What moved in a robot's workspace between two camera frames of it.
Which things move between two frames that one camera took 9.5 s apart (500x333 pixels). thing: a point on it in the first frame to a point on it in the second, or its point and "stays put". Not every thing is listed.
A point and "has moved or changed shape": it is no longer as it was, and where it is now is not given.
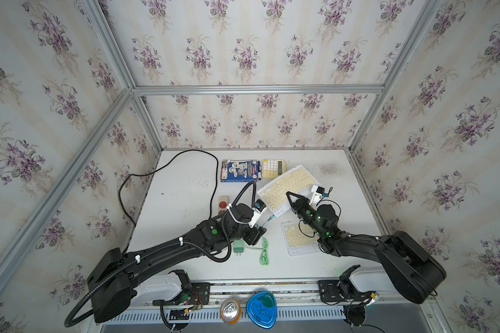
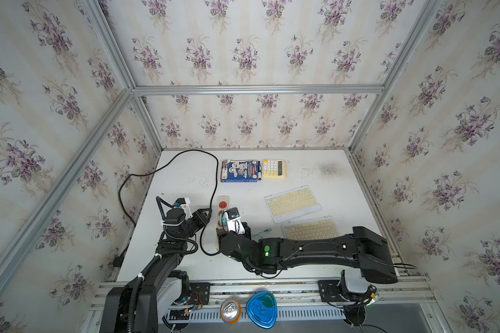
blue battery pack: [239, 171] stays put
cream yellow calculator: [275, 167] stays put
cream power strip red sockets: [223, 202] stays put
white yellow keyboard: [298, 181] has moved or changed shape
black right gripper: [301, 205] to [223, 240]
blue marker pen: [259, 170] stays put
